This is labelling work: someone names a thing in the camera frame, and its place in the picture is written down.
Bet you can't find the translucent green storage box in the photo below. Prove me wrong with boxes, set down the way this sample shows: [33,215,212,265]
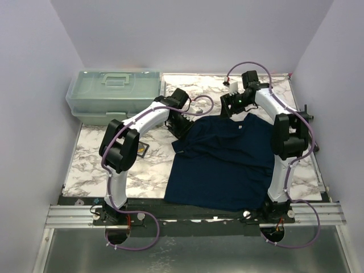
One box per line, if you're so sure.
[66,68,166,126]

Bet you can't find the navy blue t-shirt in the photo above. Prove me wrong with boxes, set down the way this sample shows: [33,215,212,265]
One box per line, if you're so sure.
[164,114,275,212]

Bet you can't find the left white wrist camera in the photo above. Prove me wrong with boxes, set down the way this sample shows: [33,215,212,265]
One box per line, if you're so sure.
[188,105,203,116]

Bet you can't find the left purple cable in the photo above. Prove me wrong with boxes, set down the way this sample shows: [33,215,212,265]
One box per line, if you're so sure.
[101,95,214,251]

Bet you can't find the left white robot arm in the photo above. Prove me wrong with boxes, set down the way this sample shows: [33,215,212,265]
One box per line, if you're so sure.
[93,88,202,225]

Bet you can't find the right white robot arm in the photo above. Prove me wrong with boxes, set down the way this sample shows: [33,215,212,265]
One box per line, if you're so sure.
[220,71,309,223]

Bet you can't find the black clamp tool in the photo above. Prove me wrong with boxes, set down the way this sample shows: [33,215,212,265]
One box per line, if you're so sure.
[304,104,320,152]

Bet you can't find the small black open case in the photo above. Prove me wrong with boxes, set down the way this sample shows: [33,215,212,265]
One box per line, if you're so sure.
[137,142,150,158]

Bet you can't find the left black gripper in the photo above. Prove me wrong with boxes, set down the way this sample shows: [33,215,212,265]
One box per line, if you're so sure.
[168,113,195,143]

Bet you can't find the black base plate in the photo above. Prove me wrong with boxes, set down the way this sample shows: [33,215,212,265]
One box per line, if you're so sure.
[57,196,295,237]

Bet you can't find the aluminium mounting rail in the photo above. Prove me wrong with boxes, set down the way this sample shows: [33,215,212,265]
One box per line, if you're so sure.
[45,202,346,229]

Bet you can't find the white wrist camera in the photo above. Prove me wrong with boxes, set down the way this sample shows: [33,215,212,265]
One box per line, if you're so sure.
[223,80,238,96]
[188,105,203,116]

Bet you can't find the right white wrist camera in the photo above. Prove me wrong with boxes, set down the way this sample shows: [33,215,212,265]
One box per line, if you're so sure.
[223,80,238,96]

